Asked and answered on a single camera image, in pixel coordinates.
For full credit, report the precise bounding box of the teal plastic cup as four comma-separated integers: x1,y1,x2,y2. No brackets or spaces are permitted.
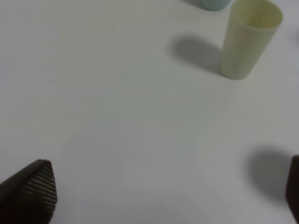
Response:
186,0,232,11

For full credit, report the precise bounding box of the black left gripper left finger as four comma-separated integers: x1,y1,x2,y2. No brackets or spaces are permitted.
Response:
0,160,57,224

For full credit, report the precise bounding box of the pale yellow plastic cup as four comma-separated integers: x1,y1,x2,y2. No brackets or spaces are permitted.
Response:
220,0,283,80

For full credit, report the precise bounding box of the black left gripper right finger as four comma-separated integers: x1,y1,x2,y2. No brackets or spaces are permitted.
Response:
285,155,299,224

